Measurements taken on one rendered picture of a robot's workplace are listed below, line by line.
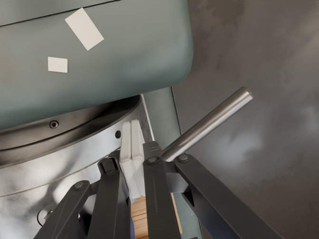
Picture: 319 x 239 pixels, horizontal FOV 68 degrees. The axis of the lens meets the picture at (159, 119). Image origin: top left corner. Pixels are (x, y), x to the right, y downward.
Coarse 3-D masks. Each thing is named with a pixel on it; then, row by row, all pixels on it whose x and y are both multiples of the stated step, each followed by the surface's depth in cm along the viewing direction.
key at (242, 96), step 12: (240, 96) 16; (252, 96) 16; (216, 108) 17; (228, 108) 16; (240, 108) 16; (204, 120) 17; (216, 120) 17; (192, 132) 17; (204, 132) 17; (180, 144) 18; (192, 144) 18; (168, 156) 18
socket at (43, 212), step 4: (44, 208) 27; (48, 208) 28; (52, 208) 28; (40, 212) 28; (44, 212) 28; (48, 212) 28; (40, 216) 28; (44, 216) 28; (40, 220) 28; (44, 220) 28
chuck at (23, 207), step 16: (144, 128) 37; (64, 176) 27; (80, 176) 28; (96, 176) 29; (16, 192) 26; (32, 192) 26; (48, 192) 27; (64, 192) 28; (0, 208) 27; (16, 208) 27; (32, 208) 27; (0, 224) 28; (16, 224) 28; (32, 224) 28
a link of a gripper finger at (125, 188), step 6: (108, 156) 17; (120, 168) 15; (96, 186) 14; (126, 186) 15; (96, 192) 14; (126, 192) 15; (90, 198) 13; (126, 198) 15; (84, 204) 13; (90, 204) 13; (84, 210) 13; (90, 210) 14; (84, 216) 14; (90, 216) 14
